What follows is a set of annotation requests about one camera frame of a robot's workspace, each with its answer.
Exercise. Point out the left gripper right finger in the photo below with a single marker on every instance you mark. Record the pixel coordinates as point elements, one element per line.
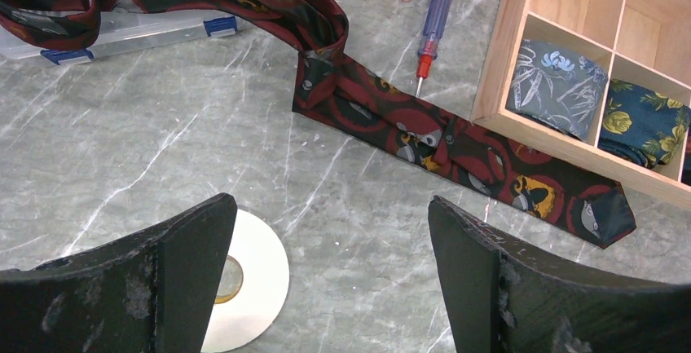
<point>503,294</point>

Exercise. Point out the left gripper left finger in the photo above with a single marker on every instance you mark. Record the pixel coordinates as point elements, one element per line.
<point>150,291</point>

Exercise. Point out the red patterned dark tie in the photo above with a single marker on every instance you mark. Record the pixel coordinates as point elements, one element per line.
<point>336,90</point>

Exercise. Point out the orange floral dark tie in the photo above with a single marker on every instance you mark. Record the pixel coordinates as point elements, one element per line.
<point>686,168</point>

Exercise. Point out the white tape roll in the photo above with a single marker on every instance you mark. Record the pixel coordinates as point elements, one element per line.
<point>253,287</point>

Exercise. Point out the rolled grey-blue tie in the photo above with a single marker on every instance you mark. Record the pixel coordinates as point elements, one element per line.
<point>556,87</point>

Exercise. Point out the rolled blue yellow tie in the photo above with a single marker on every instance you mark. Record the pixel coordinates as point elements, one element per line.
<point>642,126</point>

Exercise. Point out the red blue screwdriver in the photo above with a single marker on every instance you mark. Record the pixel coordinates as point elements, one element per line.
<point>432,32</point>

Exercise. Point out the wooden compartment tray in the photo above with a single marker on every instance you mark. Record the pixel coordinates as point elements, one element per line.
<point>646,42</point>

